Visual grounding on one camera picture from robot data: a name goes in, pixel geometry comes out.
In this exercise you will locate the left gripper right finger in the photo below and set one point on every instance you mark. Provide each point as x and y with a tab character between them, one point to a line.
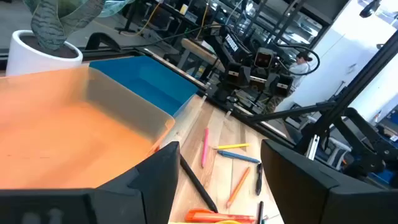
311	193

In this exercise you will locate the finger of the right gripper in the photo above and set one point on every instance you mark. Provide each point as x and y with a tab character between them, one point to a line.
238	76
284	85

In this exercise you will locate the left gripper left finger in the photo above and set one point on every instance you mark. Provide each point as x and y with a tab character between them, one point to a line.
93	205

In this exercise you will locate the black grip ballpoint pen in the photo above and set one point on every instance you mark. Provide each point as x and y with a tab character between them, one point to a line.
259	179

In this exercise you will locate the black pencil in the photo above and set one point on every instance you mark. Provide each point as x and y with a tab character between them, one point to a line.
260	213

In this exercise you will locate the yellow pencil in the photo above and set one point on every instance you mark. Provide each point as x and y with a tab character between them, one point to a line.
231	146

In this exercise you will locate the orange pencil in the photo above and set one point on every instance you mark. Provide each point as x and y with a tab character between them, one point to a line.
237	187

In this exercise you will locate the pink pencil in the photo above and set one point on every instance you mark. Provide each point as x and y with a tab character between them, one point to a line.
204	146

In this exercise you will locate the dark blue pencil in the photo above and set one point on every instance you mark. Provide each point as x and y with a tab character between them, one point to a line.
237	156

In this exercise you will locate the orange-red pen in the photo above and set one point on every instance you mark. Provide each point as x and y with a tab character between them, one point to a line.
217	216

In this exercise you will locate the slim black pen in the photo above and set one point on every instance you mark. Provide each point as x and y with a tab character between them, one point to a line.
199	183

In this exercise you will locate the spare black robot arm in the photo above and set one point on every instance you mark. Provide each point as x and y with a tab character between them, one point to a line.
367	146

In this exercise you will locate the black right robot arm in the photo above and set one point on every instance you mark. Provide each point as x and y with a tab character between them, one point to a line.
231	42

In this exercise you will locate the person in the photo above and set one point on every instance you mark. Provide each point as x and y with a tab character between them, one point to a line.
300	70

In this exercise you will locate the wooden workbench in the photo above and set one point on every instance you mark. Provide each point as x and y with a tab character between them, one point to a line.
199	51

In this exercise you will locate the orange plastic tray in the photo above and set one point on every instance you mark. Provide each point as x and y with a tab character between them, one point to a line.
62	130

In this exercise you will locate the blue plastic tray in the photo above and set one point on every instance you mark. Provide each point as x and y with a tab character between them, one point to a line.
146	81

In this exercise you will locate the black ceiling-mounted device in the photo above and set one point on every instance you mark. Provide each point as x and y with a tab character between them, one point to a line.
370	7

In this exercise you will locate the snake plant in white pot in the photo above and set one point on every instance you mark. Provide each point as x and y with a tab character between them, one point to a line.
40	59

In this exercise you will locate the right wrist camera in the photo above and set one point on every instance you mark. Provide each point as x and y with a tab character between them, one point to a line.
263	59

